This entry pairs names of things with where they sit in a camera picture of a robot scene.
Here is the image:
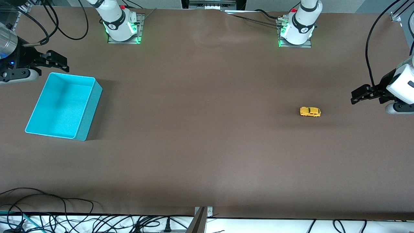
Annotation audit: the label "curled black cable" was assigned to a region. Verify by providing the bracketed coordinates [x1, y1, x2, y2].
[332, 219, 368, 233]

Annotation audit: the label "aluminium frame extrusion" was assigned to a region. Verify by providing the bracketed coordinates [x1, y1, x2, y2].
[0, 0, 34, 31]

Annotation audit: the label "black cable with metal plug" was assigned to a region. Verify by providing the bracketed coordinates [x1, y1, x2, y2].
[13, 8, 59, 47]

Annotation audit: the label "metal table edge bracket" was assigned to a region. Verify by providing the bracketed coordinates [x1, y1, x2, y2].
[186, 206, 214, 233]

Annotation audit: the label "long looping black arm cable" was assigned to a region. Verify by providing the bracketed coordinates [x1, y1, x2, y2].
[42, 0, 89, 41]

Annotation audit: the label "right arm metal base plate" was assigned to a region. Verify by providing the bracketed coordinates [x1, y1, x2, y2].
[107, 14, 143, 44]

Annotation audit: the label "table cover sheet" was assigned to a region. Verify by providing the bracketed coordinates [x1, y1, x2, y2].
[0, 6, 414, 220]

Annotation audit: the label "thin grey cable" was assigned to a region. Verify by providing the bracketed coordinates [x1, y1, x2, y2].
[141, 8, 158, 25]

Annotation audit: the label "thick black base cable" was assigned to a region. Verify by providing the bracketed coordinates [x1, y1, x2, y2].
[254, 9, 285, 20]

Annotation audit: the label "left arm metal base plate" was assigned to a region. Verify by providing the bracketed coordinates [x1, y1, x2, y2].
[278, 18, 313, 48]

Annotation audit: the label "turquoise plastic bin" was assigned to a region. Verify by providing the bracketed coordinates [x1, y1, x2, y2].
[25, 72, 103, 141]

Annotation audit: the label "yellow beetle toy car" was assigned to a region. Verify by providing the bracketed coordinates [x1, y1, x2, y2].
[300, 106, 321, 117]

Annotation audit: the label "black equipment with metal rail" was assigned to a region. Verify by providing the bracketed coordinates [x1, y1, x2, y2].
[181, 0, 246, 11]

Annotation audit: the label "black cable over table edge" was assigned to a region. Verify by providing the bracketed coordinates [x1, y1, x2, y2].
[0, 187, 95, 233]

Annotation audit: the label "thin grey base cables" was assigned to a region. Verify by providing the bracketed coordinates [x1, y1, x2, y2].
[225, 11, 283, 29]

